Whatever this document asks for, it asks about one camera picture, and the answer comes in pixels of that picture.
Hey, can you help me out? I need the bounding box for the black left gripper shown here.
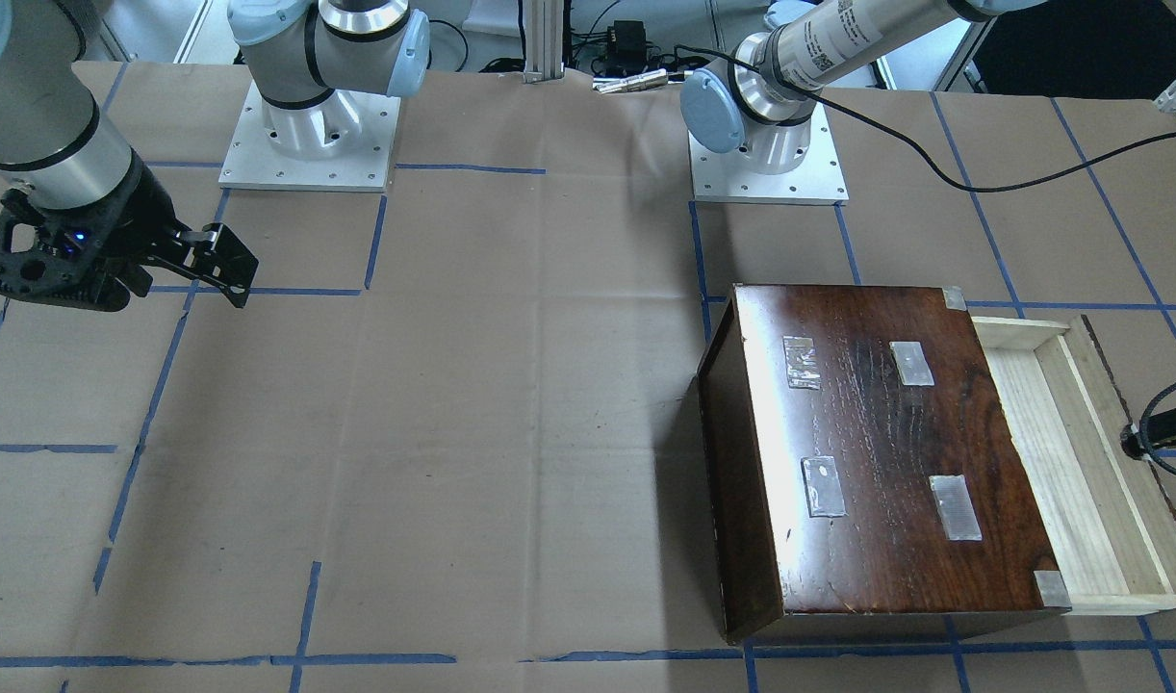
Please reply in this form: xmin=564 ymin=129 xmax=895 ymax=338
xmin=1120 ymin=408 xmax=1176 ymax=459

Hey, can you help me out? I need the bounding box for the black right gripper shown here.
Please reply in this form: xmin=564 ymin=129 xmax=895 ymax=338
xmin=0 ymin=154 xmax=259 ymax=312

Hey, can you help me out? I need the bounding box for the light wooden drawer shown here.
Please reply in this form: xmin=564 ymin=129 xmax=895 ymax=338
xmin=973 ymin=316 xmax=1176 ymax=617

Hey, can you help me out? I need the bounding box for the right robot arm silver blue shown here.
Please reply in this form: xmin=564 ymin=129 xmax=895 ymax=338
xmin=0 ymin=1 xmax=430 ymax=312

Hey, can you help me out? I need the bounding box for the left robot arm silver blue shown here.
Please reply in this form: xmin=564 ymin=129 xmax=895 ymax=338
xmin=675 ymin=1 xmax=1176 ymax=477

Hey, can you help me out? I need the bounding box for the dark wooden drawer cabinet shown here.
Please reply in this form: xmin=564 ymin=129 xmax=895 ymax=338
xmin=697 ymin=284 xmax=1069 ymax=644

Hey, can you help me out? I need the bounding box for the brown paper table mat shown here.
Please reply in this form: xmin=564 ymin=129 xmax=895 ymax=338
xmin=0 ymin=64 xmax=1176 ymax=692

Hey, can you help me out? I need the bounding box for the black power adapter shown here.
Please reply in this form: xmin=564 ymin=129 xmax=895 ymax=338
xmin=604 ymin=19 xmax=649 ymax=76

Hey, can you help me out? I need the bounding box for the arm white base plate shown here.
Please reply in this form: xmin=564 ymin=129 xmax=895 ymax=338
xmin=688 ymin=105 xmax=849 ymax=205
xmin=218 ymin=85 xmax=403 ymax=193

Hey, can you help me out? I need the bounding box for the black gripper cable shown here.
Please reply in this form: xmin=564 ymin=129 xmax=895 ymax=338
xmin=673 ymin=44 xmax=1176 ymax=193

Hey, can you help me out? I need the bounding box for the aluminium frame post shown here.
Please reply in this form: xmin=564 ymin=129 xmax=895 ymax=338
xmin=517 ymin=0 xmax=570 ymax=84

